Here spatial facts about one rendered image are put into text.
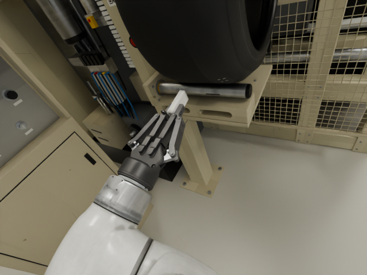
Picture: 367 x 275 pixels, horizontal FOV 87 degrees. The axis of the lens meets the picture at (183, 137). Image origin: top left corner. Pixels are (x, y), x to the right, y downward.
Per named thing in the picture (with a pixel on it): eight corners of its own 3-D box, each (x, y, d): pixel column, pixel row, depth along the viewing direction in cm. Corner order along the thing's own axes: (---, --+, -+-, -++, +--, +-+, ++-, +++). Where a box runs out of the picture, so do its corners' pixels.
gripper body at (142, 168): (138, 182, 32) (164, 137, 36) (106, 169, 36) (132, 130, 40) (159, 197, 37) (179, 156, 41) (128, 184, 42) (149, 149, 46)
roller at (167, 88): (165, 88, 78) (159, 95, 76) (160, 79, 75) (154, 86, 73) (253, 92, 60) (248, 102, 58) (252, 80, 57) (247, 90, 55)
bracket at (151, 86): (152, 106, 77) (141, 85, 71) (194, 56, 98) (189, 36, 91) (158, 107, 76) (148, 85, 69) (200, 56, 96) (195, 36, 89)
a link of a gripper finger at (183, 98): (169, 112, 43) (171, 112, 42) (182, 89, 46) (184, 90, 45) (174, 120, 45) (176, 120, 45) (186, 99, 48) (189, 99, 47)
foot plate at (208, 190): (179, 186, 148) (178, 185, 146) (194, 159, 162) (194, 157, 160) (211, 198, 134) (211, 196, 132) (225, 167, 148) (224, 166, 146)
